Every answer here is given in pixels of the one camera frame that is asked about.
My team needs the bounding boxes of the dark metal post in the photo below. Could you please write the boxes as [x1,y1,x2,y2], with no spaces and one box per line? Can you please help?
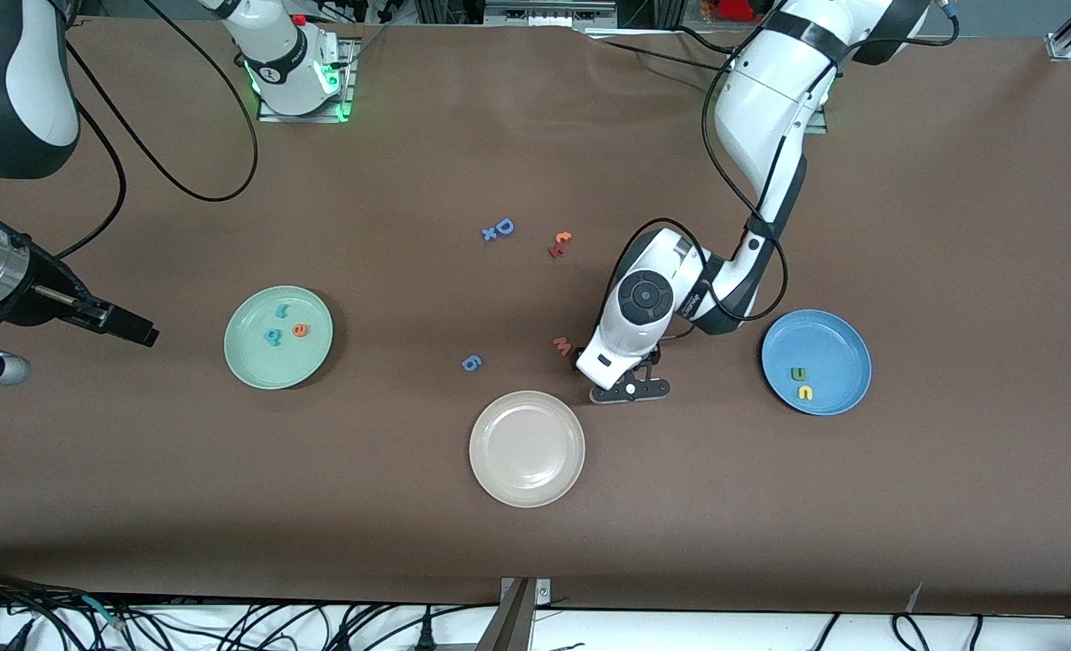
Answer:
[474,579,536,651]

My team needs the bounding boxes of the black base cable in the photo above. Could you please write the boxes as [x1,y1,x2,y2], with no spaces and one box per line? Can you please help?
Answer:
[666,23,739,55]
[589,36,730,78]

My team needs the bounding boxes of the beige plate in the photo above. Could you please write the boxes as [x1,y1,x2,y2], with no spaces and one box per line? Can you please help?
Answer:
[468,390,587,509]

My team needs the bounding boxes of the metal table edge bracket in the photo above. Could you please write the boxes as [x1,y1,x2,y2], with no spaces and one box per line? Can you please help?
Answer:
[499,577,553,607]

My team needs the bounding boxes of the cable with teal plug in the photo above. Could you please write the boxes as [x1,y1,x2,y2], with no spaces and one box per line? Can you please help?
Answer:
[83,592,129,634]

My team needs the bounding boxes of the light green plate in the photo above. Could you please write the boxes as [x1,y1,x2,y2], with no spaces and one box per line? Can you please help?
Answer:
[223,286,334,391]

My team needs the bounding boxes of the brown table cover sheet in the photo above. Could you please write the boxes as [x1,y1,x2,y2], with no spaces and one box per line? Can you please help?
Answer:
[0,14,1071,618]

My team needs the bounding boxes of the blue plate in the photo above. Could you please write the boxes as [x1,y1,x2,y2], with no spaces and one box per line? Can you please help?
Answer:
[760,308,873,417]

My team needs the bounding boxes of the grey power strip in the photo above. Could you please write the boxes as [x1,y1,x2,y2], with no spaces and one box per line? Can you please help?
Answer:
[485,0,617,28]

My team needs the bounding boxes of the red box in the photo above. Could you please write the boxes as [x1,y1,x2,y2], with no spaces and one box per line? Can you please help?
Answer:
[719,0,780,24]

